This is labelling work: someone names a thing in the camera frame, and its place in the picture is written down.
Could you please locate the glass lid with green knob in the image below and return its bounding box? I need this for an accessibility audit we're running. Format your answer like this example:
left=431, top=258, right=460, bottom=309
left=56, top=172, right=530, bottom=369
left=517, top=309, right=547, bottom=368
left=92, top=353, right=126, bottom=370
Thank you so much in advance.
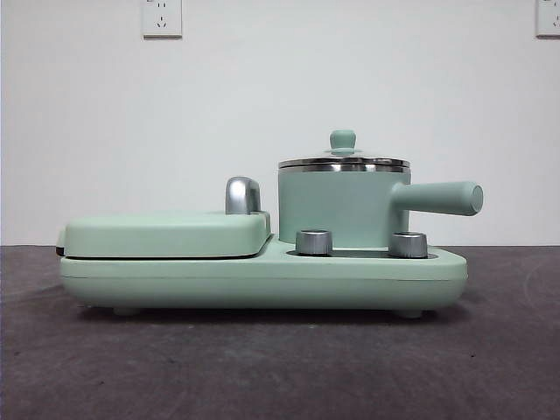
left=278, top=129, right=411, bottom=168

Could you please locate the green hinged griddle lid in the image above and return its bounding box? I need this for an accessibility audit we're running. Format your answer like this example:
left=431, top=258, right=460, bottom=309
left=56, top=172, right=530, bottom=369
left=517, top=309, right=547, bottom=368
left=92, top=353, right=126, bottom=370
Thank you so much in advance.
left=55, top=208, right=272, bottom=259

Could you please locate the silver control knob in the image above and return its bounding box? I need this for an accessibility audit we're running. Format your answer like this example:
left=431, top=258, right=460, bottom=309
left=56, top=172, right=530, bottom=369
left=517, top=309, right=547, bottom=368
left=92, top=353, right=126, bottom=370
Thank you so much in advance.
left=295, top=228, right=334, bottom=256
left=388, top=231, right=429, bottom=258

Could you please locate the green breakfast maker base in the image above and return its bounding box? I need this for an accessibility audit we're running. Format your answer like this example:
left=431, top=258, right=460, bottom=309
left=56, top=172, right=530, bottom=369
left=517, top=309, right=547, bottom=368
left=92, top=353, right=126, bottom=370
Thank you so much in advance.
left=59, top=234, right=468, bottom=317

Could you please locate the chrome griddle lid handle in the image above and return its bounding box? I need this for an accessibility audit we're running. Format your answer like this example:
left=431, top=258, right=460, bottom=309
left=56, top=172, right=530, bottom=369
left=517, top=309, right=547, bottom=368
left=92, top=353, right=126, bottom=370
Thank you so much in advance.
left=224, top=175, right=263, bottom=215

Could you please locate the green pot with side handle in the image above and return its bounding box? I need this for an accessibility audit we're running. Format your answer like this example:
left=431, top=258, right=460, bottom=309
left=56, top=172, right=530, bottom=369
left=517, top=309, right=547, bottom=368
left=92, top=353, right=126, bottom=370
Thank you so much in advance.
left=277, top=162, right=485, bottom=246

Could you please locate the white wall socket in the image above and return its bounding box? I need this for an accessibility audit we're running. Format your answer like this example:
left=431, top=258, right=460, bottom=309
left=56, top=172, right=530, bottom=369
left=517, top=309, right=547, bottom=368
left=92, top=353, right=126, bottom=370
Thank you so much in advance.
left=140, top=0, right=183, bottom=39
left=535, top=0, right=560, bottom=39

